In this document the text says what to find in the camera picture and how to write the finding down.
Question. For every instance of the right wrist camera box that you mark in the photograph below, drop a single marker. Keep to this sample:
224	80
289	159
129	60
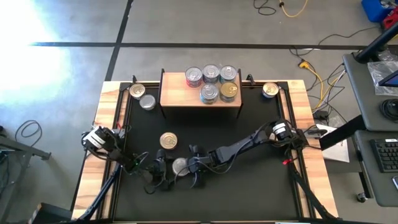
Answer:
193	150

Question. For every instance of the teal yellowfin tuna can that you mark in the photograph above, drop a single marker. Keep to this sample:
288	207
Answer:
209	92

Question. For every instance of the pale green tuna can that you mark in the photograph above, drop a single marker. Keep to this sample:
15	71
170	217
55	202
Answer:
229	90

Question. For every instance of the black caster wheel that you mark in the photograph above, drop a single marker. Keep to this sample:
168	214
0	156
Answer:
360	196

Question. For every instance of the green Bumble Bee tuna can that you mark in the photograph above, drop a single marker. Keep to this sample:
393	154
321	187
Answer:
147	102
179	166

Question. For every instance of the black diagonal desk beam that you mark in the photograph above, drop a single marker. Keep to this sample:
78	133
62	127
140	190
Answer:
342	133

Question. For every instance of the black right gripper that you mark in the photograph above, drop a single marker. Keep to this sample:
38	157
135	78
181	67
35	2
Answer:
211	159

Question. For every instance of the white blue gold-top can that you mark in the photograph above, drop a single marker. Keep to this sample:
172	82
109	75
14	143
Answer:
270	89

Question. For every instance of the red crate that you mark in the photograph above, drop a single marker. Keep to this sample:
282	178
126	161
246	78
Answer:
391	20

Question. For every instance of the black power adapter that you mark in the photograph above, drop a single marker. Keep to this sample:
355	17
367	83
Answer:
321	114

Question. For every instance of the blue bin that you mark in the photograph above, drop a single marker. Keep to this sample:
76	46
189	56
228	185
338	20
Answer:
373	9

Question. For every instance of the black aluminium table frame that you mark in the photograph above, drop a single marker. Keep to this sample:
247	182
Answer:
104	191

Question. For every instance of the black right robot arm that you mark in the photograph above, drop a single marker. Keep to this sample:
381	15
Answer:
248	143

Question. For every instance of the black keyboard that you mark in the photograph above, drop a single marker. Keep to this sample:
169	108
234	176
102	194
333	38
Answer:
385	154

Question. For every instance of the dark blue tuna can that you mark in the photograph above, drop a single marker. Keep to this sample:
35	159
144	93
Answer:
228	73
211	72

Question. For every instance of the white paper sheet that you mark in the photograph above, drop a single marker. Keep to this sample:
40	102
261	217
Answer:
337	152

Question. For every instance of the black box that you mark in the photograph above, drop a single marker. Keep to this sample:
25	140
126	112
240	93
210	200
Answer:
46	214

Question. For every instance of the tablet with blue screen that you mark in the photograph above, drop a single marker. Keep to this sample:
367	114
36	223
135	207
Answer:
390	79

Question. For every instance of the clear plastic bag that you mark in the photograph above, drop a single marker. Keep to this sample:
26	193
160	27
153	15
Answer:
381	74

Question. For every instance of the black monitor pole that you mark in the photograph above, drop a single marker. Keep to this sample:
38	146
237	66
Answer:
376	43

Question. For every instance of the grey metal cart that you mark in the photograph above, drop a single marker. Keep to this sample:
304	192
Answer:
18	149

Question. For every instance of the grey desk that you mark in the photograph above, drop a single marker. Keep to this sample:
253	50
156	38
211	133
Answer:
370	105
376	186

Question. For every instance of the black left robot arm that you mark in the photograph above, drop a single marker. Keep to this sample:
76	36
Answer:
112	149

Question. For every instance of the black phone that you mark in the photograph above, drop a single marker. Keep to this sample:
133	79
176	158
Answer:
395	183

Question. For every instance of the gold-top tuna can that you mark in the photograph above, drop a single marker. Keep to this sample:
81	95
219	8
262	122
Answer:
168	140
136	91

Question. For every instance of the small red connector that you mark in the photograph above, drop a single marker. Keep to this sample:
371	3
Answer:
287	161

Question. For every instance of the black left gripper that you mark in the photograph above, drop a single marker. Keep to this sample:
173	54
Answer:
160	171

